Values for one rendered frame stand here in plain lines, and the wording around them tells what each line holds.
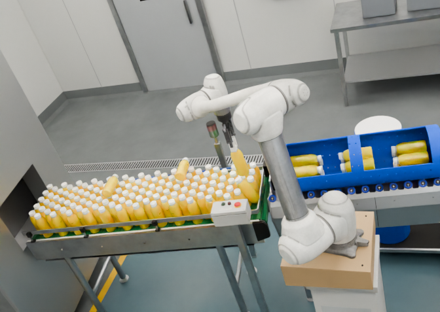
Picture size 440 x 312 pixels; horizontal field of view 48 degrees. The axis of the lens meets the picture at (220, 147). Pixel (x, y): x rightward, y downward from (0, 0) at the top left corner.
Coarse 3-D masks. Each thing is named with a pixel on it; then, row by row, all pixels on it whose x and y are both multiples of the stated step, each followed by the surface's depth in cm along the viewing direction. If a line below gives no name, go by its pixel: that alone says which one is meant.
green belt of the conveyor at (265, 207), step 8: (264, 176) 317; (264, 184) 310; (264, 192) 305; (264, 200) 298; (256, 208) 294; (264, 208) 292; (256, 216) 288; (264, 216) 287; (152, 224) 308; (168, 224) 303; (184, 224) 299; (192, 224) 297; (72, 232) 323; (88, 232) 318; (104, 232) 314; (112, 232) 312
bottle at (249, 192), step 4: (244, 180) 284; (240, 184) 282; (244, 184) 282; (248, 184) 284; (240, 188) 283; (244, 188) 282; (248, 188) 283; (252, 188) 285; (244, 192) 284; (248, 192) 284; (252, 192) 284; (256, 192) 287; (248, 196) 285; (252, 196) 285; (256, 196) 286; (252, 200) 286; (256, 200) 286
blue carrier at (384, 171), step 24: (288, 144) 283; (312, 144) 288; (336, 144) 286; (360, 144) 264; (384, 144) 282; (432, 144) 252; (336, 168) 291; (360, 168) 261; (384, 168) 259; (408, 168) 256; (432, 168) 254
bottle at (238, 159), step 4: (232, 152) 262; (236, 152) 261; (240, 152) 262; (232, 156) 262; (236, 156) 262; (240, 156) 262; (232, 160) 264; (236, 160) 263; (240, 160) 263; (244, 160) 265; (236, 164) 264; (240, 164) 264; (244, 164) 265; (236, 168) 266; (240, 168) 265; (244, 168) 265; (248, 168) 268; (240, 172) 266; (244, 172) 266; (248, 172) 268
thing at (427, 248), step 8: (416, 224) 349; (424, 224) 347; (432, 224) 345; (416, 232) 343; (424, 232) 341; (432, 232) 339; (408, 240) 339; (416, 240) 337; (424, 240) 336; (432, 240) 334; (384, 248) 340; (392, 248) 338; (400, 248) 336; (408, 248) 334; (416, 248) 332; (424, 248) 330; (432, 248) 329
